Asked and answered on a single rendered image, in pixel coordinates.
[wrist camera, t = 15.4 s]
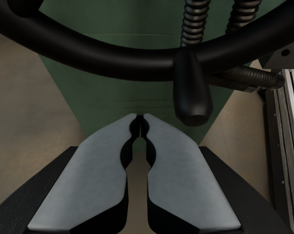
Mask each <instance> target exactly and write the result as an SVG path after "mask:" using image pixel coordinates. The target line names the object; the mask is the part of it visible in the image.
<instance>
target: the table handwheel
mask: <svg viewBox="0 0 294 234"><path fill-rule="evenodd" d="M43 1H44V0H0V34H2V35H4V36H5V37H7V38H9V39H11V40H12V41H14V42H16V43H18V44H20V45H22V46H24V47H26V48H27V49H29V50H31V51H33V52H36V53H38V54H40V55H42V56H44V57H46V58H49V59H51V60H54V61H56V62H58V63H61V64H64V65H66V66H69V67H72V68H75V69H78V70H81V71H84V72H88V73H92V74H96V75H100V76H103V77H109V78H115V79H121V80H129V81H142V82H166V81H173V73H174V66H175V56H176V54H177V53H178V52H179V51H181V50H184V49H190V50H193V51H194V52H195V53H196V56H197V59H198V61H199V63H200V65H201V67H202V70H203V72H204V75H205V76H207V75H211V74H215V73H219V72H223V71H226V70H229V69H232V68H235V67H238V66H241V65H244V64H247V63H249V62H252V61H254V60H257V59H259V58H262V57H264V56H266V55H269V54H271V53H273V52H275V51H277V50H279V49H281V48H284V47H286V46H287V45H289V44H291V43H293V42H294V0H286V1H285V2H283V3H282V4H280V5H279V6H278V7H276V8H274V9H273V10H271V11H270V12H268V13H266V14H265V15H263V16H261V17H259V18H258V19H256V20H254V21H252V22H250V23H248V24H246V25H245V26H243V27H241V28H238V29H236V30H234V31H232V32H229V33H227V34H225V35H223V36H220V37H217V38H215V39H211V40H208V41H205V42H202V43H198V44H194V45H189V46H184V47H178V48H170V49H137V48H129V47H124V46H118V45H114V44H109V43H106V42H103V41H100V40H97V39H93V38H91V37H88V36H86V35H83V34H81V33H78V32H77V31H75V30H72V29H70V28H68V27H66V26H64V25H62V24H60V23H58V22H57V21H55V20H53V19H51V18H50V17H48V16H46V15H45V14H43V13H42V12H40V11H39V8H40V6H41V4H42V3H43Z"/></svg>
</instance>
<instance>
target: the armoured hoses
mask: <svg viewBox="0 0 294 234"><path fill-rule="evenodd" d="M210 2H211V0H185V3H186V4H185V5H184V10H185V11H184V13H183V16H184V18H183V19H182V21H183V25H182V31H181V34H182V35H181V37H180V38H181V41H180V47H184V46H190V45H194V44H198V43H201V42H202V40H203V38H202V36H203V35H204V32H203V31H204V29H205V26H204V25H205V24H206V22H207V21H206V18H207V16H208V14H207V11H208V10H209V3H210ZM234 2H235V3H234V4H233V6H232V9H233V10H232V11H231V13H230V18H229V19H228V21H229V23H228V24H227V29H226V31H225V33H226V34H227V33H230V32H232V31H234V30H236V29H238V28H241V27H243V26H245V25H246V24H248V23H250V22H252V21H254V19H255V17H256V12H258V10H259V5H260V4H261V2H262V0H234ZM205 77H206V80H207V83H208V84H209V85H213V86H219V87H224V88H228V89H232V90H237V91H243V92H249V93H252V92H254V91H255V90H256V89H257V87H258V86H261V87H266V88H270V89H279V88H281V87H282V86H283V85H284V84H285V78H284V76H282V75H279V74H275V73H272V72H268V71H264V70H260V69H256V68H252V67H249V66H244V65H241V66H238V67H235V68H232V69H229V70H226V71H222V72H219V73H215V74H211V75H207V76H205Z"/></svg>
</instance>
